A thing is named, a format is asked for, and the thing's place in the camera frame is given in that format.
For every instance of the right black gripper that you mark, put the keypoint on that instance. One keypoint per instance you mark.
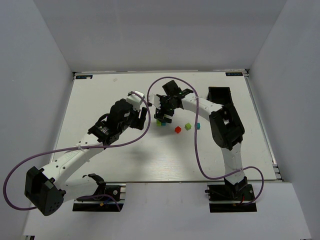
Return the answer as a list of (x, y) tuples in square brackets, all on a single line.
[(163, 114)]

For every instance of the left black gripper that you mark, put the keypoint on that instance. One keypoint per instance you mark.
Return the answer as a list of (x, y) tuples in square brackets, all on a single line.
[(137, 120)]

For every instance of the green arch block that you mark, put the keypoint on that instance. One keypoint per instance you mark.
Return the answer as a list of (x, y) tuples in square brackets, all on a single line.
[(158, 123)]

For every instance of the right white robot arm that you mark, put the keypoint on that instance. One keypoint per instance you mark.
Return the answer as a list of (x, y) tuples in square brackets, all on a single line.
[(225, 124)]

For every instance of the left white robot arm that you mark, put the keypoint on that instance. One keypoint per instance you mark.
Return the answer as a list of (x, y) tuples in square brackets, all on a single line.
[(47, 187)]

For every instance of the red cube front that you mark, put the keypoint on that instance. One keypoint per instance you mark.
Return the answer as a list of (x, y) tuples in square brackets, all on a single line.
[(178, 129)]

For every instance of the green cube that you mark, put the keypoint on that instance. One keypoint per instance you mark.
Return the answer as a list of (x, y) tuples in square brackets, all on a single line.
[(188, 126)]

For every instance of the teal cube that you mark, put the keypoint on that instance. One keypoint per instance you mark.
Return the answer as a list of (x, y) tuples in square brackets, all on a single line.
[(198, 126)]

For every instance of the left blue corner label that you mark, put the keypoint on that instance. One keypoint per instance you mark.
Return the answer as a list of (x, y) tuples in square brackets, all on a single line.
[(83, 77)]

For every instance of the blue corner label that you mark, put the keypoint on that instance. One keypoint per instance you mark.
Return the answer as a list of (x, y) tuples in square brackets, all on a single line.
[(234, 74), (83, 77)]

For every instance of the right blue corner label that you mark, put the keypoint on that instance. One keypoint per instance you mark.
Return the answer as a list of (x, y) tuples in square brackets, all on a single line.
[(234, 74)]

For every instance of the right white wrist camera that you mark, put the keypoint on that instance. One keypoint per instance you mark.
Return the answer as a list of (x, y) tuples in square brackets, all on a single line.
[(154, 100)]

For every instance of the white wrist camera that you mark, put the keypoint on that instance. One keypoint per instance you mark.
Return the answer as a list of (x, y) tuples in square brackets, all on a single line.
[(154, 100), (135, 100)]

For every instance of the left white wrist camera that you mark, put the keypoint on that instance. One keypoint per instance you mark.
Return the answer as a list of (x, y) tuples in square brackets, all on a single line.
[(135, 100)]

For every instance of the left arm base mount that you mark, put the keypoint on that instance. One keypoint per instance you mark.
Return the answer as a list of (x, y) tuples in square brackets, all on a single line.
[(109, 199)]

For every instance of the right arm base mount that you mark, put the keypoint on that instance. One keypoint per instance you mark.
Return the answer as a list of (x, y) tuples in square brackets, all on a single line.
[(221, 199)]

